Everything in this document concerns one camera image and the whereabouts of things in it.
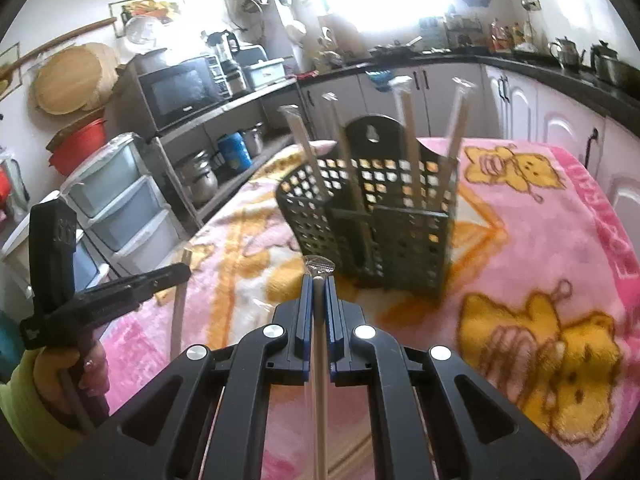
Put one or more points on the round bamboo tray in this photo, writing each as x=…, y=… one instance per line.
x=77, y=78

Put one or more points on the steel pots on shelf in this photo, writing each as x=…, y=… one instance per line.
x=198, y=178

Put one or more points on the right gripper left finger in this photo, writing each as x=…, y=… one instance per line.
x=204, y=416

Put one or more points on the steel kettle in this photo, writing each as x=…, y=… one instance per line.
x=567, y=54

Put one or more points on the red plastic bucket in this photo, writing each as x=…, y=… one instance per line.
x=77, y=147

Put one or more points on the chopsticks pair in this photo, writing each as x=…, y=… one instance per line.
x=297, y=126
x=401, y=88
x=319, y=269
x=339, y=131
x=177, y=320
x=458, y=120

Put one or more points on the black frying pan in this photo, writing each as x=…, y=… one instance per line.
x=396, y=50

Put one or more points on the blue plastic storage box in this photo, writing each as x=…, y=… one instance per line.
x=265, y=73

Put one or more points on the black microwave oven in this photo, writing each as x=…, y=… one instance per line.
x=177, y=92

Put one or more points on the dark green utensil basket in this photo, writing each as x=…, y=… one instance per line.
x=360, y=215

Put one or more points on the blue canister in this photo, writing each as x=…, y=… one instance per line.
x=234, y=151

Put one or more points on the blender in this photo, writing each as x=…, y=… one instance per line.
x=221, y=44

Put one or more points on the steel cooking pot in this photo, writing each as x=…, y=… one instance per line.
x=610, y=69

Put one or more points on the plastic drawer unit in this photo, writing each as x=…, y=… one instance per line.
x=125, y=225

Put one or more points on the fruit picture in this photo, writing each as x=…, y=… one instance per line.
x=166, y=11

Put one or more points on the person's left hand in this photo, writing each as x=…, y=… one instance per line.
x=88, y=374

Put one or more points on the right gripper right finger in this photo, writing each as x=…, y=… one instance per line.
x=432, y=416

